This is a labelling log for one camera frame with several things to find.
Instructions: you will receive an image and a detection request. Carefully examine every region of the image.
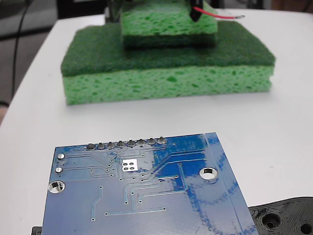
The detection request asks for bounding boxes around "black cable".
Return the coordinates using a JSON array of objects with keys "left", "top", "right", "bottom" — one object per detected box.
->
[{"left": 11, "top": 0, "right": 34, "bottom": 81}]

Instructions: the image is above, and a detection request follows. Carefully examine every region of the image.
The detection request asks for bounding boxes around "red wire with loop end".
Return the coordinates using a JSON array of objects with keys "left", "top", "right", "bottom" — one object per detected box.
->
[{"left": 192, "top": 6, "right": 246, "bottom": 20}]

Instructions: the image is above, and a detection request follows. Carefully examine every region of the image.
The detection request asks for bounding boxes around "black plastic fixture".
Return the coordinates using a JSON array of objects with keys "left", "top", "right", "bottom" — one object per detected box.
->
[{"left": 31, "top": 195, "right": 313, "bottom": 235}]

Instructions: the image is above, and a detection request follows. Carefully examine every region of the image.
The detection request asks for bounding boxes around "large green scouring sponge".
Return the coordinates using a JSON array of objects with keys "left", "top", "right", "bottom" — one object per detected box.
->
[{"left": 60, "top": 21, "right": 277, "bottom": 106}]

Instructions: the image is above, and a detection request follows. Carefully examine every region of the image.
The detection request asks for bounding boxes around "small green sponge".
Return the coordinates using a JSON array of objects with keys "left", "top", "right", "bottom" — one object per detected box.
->
[{"left": 119, "top": 0, "right": 219, "bottom": 51}]

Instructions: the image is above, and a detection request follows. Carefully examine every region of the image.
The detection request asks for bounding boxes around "blue circuit board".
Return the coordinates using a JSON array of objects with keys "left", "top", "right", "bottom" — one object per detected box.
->
[{"left": 40, "top": 132, "right": 260, "bottom": 235}]

